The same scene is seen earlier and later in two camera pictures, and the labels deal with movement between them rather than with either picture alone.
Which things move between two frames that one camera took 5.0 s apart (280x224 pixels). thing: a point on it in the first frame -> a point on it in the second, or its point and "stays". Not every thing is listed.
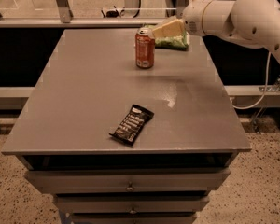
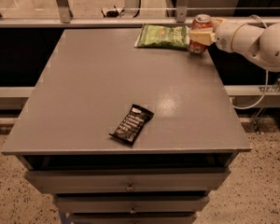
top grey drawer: (181, 181) stays
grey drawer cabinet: (86, 85) stays
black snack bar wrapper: (132, 124) stays
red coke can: (145, 48) -> (200, 22)
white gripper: (192, 19) -> (224, 35)
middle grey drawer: (131, 204) stays
